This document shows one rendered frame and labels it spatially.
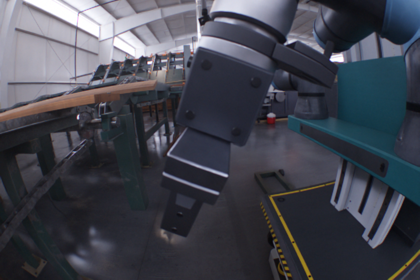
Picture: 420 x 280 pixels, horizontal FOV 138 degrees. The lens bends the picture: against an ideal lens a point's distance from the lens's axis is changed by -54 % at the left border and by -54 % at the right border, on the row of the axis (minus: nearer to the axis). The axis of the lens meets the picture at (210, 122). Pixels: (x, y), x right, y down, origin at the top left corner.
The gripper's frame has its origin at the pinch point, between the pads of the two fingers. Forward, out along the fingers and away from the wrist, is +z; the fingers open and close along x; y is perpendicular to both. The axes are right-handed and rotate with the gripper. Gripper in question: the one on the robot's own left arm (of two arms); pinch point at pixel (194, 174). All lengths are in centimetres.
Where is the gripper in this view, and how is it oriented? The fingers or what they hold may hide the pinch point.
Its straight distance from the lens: 20.8
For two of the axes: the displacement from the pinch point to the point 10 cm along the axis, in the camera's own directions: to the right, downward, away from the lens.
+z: -3.1, 8.9, 3.3
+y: -9.4, -3.4, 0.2
